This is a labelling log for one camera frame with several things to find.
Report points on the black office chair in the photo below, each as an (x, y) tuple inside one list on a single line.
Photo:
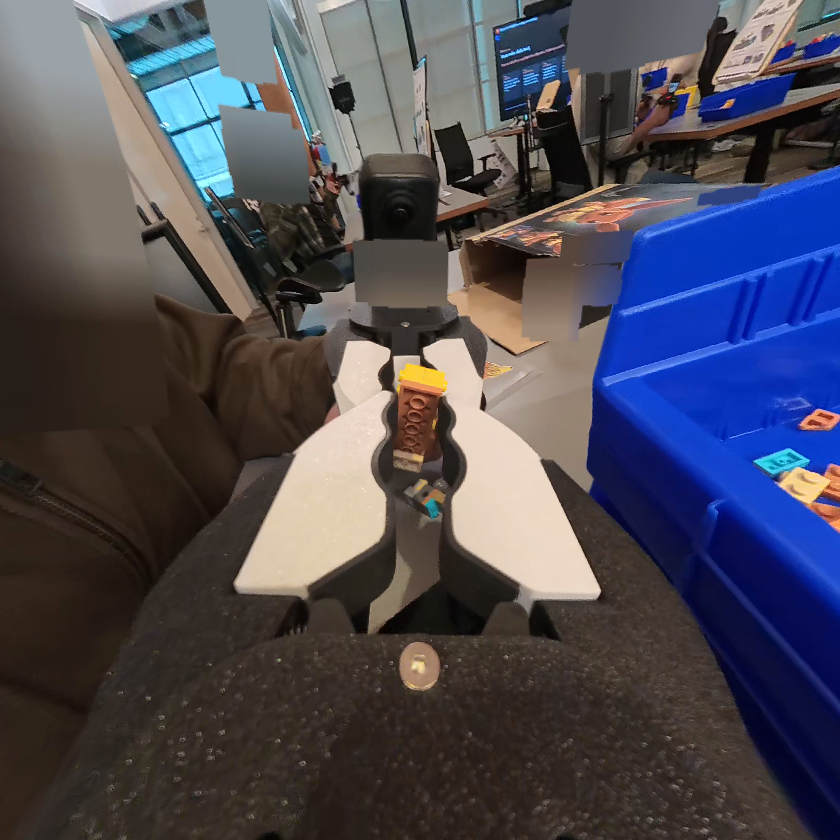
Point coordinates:
[(564, 151), (459, 157), (308, 289)]

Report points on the pile of loose toy bricks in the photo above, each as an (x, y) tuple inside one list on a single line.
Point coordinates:
[(800, 485)]

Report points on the orange yellow brick train model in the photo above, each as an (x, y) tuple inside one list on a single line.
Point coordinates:
[(417, 413)]

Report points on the long wooden desk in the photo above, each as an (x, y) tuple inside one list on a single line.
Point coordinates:
[(463, 200)]

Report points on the white instruction sheet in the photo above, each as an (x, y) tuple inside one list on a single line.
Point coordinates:
[(754, 43), (420, 105)]

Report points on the person's left forearm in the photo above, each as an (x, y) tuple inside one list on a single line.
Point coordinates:
[(262, 380)]

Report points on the small grey brick model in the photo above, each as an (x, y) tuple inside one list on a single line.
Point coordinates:
[(426, 499)]

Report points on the grey top office desk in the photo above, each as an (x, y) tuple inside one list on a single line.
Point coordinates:
[(754, 121)]

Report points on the flattened cardboard box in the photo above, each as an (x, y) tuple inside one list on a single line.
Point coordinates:
[(499, 295)]

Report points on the blue plastic bin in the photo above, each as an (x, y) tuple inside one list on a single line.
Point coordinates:
[(774, 656), (722, 315), (748, 98)]

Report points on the dark computer monitor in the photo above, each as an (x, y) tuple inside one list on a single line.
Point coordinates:
[(531, 65)]

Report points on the printed instruction booklet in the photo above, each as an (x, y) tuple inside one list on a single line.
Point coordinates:
[(508, 380)]

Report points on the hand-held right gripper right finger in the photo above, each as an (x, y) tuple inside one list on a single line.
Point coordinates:
[(518, 518)]

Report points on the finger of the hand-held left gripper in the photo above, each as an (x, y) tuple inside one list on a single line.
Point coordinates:
[(361, 374), (459, 371)]

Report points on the black speaker on stand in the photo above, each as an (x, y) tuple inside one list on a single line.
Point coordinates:
[(342, 95)]

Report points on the person's left hand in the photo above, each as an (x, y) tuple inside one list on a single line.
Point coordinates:
[(334, 413)]

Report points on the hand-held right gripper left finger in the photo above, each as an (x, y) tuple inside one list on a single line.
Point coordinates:
[(315, 518)]

